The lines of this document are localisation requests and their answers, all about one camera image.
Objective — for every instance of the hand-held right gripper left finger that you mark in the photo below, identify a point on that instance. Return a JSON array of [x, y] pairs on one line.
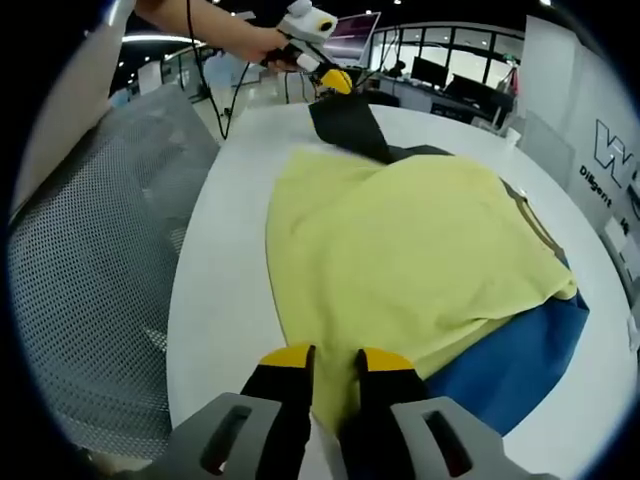
[[280, 400]]

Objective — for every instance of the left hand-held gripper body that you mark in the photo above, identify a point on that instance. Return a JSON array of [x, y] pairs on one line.
[[307, 27]]

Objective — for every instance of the person's left hand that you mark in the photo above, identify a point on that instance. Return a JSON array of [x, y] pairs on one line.
[[262, 47]]

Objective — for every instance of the yellow grey blue garment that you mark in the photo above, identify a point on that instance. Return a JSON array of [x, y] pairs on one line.
[[415, 260]]

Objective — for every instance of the grey mesh office chair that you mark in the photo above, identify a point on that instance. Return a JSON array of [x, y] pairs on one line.
[[100, 270]]

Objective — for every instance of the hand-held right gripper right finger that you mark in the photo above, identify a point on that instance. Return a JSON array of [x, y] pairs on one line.
[[385, 405]]

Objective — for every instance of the person's white shirt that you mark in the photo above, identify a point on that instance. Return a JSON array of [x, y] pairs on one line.
[[65, 100]]

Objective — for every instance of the black computer monitor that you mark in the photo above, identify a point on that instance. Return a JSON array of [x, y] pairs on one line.
[[430, 72], [480, 97]]

